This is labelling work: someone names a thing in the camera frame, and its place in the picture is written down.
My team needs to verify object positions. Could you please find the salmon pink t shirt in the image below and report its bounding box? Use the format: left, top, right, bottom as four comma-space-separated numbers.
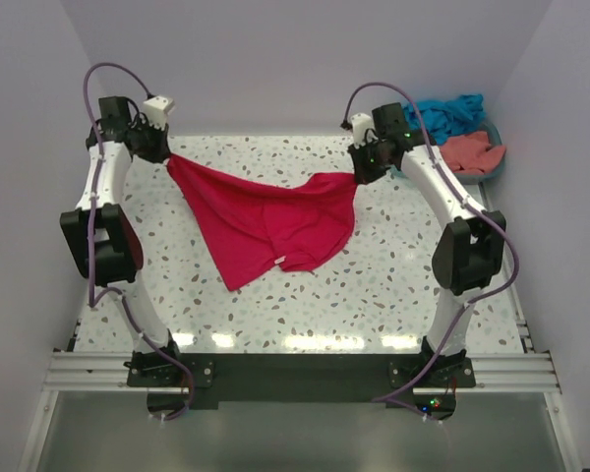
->
440, 131, 506, 176

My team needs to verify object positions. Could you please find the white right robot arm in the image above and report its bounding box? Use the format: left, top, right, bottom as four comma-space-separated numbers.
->
343, 103, 505, 386

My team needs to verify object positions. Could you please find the aluminium frame rail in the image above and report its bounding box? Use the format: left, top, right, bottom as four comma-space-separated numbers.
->
44, 352, 561, 393

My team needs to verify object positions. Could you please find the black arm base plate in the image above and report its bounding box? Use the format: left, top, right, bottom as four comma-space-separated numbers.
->
124, 352, 477, 418

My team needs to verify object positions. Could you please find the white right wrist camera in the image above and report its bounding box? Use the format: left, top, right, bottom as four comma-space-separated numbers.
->
349, 113, 377, 148

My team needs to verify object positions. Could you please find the magenta red t shirt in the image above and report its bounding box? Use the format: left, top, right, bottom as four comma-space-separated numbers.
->
166, 155, 357, 291

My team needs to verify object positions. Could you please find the blue t shirt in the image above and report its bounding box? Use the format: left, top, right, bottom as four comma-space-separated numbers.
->
417, 94, 486, 146

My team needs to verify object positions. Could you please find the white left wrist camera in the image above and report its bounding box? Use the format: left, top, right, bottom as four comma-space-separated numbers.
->
142, 95, 176, 130

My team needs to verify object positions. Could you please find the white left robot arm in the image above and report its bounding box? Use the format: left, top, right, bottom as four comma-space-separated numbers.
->
60, 95, 184, 385

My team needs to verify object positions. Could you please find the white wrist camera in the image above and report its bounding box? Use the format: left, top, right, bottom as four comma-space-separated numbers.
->
142, 95, 176, 130
349, 113, 377, 148

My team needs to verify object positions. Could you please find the translucent blue plastic basket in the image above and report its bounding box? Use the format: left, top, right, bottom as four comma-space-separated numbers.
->
454, 119, 505, 185

